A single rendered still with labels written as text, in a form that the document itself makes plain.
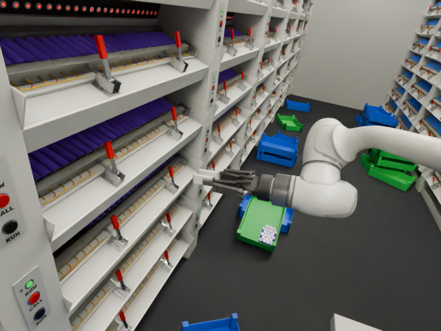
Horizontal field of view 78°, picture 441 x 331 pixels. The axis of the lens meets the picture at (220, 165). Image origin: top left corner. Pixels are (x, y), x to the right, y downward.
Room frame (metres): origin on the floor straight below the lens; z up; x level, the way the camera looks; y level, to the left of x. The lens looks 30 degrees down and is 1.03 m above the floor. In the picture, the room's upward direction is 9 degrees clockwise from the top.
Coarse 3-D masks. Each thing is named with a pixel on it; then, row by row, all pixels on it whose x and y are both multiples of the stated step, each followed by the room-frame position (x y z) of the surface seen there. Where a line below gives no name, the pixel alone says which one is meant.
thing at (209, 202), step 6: (228, 168) 1.54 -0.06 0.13; (234, 168) 1.55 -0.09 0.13; (210, 192) 1.26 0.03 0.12; (216, 192) 1.28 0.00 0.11; (204, 198) 1.19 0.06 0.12; (210, 198) 1.15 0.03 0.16; (216, 198) 1.23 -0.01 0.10; (204, 204) 1.14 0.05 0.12; (210, 204) 1.14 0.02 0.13; (204, 210) 1.11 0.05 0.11; (210, 210) 1.13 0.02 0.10; (204, 216) 1.07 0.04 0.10
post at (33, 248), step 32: (0, 64) 0.28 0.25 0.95; (0, 96) 0.28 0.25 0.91; (0, 128) 0.27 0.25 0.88; (32, 192) 0.28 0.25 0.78; (32, 224) 0.27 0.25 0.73; (0, 256) 0.23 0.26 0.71; (32, 256) 0.26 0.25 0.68; (0, 288) 0.21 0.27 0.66; (0, 320) 0.20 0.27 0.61; (64, 320) 0.28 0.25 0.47
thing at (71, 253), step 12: (156, 180) 0.71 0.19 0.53; (144, 192) 0.65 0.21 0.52; (120, 204) 0.56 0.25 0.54; (132, 204) 0.59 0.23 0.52; (108, 216) 0.51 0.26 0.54; (96, 228) 0.47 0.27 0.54; (84, 240) 0.43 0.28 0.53; (72, 252) 0.39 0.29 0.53; (84, 252) 0.41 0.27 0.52; (60, 264) 0.36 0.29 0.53
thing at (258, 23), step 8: (272, 0) 1.61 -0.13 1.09; (240, 16) 1.58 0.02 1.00; (248, 16) 1.57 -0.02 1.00; (256, 16) 1.56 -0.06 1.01; (264, 16) 1.55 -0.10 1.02; (248, 24) 1.57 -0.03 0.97; (256, 24) 1.56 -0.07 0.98; (264, 24) 1.55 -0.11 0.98; (256, 32) 1.56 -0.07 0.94; (264, 32) 1.57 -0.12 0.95; (256, 56) 1.55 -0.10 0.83; (240, 64) 1.57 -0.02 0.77; (248, 64) 1.56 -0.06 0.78; (256, 64) 1.55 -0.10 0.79; (256, 72) 1.56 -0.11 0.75; (248, 96) 1.55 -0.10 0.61; (248, 104) 1.55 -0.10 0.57; (240, 128) 1.55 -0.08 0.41; (240, 136) 1.55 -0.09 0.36; (240, 152) 1.55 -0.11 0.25; (232, 160) 1.56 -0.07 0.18
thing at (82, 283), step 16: (192, 160) 0.88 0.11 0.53; (176, 176) 0.80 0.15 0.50; (192, 176) 0.84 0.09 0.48; (160, 192) 0.69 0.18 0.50; (176, 192) 0.72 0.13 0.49; (128, 208) 0.58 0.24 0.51; (144, 208) 0.61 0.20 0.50; (160, 208) 0.63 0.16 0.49; (128, 224) 0.53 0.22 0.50; (144, 224) 0.56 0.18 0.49; (96, 240) 0.46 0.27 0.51; (80, 256) 0.40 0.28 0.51; (96, 256) 0.42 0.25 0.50; (112, 256) 0.43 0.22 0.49; (64, 272) 0.36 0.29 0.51; (80, 272) 0.37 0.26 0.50; (96, 272) 0.39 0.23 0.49; (64, 288) 0.33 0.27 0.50; (80, 288) 0.34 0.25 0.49; (80, 304) 0.33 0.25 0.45
